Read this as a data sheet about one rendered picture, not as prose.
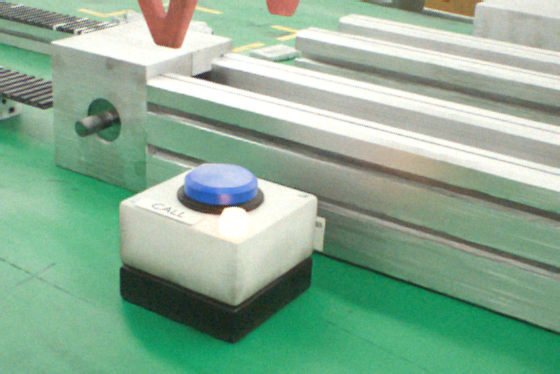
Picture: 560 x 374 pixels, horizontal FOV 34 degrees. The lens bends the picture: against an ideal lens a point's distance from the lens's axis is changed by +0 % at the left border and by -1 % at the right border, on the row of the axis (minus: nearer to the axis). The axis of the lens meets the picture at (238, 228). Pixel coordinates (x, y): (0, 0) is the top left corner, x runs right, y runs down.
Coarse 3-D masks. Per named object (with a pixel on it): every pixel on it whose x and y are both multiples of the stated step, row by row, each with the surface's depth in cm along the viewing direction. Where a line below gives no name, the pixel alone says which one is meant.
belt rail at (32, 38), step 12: (0, 24) 100; (12, 24) 99; (24, 24) 98; (0, 36) 101; (12, 36) 100; (24, 36) 100; (36, 36) 98; (48, 36) 96; (60, 36) 95; (72, 36) 94; (24, 48) 99; (36, 48) 98; (48, 48) 97
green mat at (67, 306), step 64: (0, 0) 121; (64, 0) 123; (128, 0) 124; (256, 0) 128; (320, 0) 130; (0, 64) 94; (0, 128) 76; (0, 192) 64; (64, 192) 65; (128, 192) 65; (0, 256) 56; (64, 256) 56; (320, 256) 58; (0, 320) 49; (64, 320) 49; (128, 320) 50; (320, 320) 50; (384, 320) 51; (448, 320) 51; (512, 320) 51
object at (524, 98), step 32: (320, 32) 76; (352, 32) 81; (384, 32) 79; (416, 32) 77; (448, 32) 78; (320, 64) 75; (352, 64) 75; (384, 64) 72; (416, 64) 70; (448, 64) 69; (480, 64) 69; (512, 64) 73; (544, 64) 72; (448, 96) 70; (480, 96) 69; (512, 96) 67; (544, 96) 65
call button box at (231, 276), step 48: (144, 192) 50; (288, 192) 51; (144, 240) 49; (192, 240) 47; (240, 240) 46; (288, 240) 49; (144, 288) 50; (192, 288) 48; (240, 288) 47; (288, 288) 51; (240, 336) 48
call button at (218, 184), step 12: (204, 168) 50; (216, 168) 50; (228, 168) 50; (240, 168) 51; (192, 180) 49; (204, 180) 49; (216, 180) 49; (228, 180) 49; (240, 180) 49; (252, 180) 49; (192, 192) 49; (204, 192) 48; (216, 192) 48; (228, 192) 48; (240, 192) 48; (252, 192) 49; (216, 204) 48; (228, 204) 48
